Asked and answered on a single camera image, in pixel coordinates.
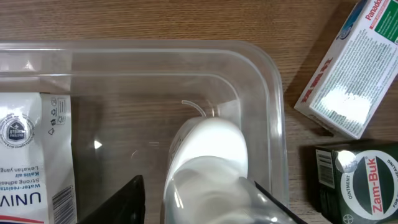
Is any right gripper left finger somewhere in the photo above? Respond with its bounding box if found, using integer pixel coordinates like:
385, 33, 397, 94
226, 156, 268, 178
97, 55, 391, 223
78, 175, 146, 224

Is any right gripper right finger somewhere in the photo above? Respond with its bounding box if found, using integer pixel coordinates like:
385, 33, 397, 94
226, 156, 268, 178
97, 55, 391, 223
254, 182, 308, 224

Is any green round-logo box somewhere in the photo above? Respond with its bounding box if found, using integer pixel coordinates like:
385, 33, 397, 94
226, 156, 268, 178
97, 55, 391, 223
315, 140, 397, 224

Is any white dropper bottle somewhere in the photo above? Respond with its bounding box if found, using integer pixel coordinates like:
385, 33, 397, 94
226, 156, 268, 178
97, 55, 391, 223
163, 117, 295, 224

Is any white Hansaplast box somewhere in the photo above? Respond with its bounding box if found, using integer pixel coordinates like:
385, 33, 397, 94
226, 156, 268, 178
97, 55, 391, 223
1, 93, 77, 224

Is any white green medicine box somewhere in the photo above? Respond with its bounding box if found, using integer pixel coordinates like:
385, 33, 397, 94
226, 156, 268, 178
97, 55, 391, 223
294, 0, 397, 139

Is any clear plastic container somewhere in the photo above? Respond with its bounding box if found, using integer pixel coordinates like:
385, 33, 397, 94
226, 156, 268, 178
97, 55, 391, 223
1, 40, 289, 223

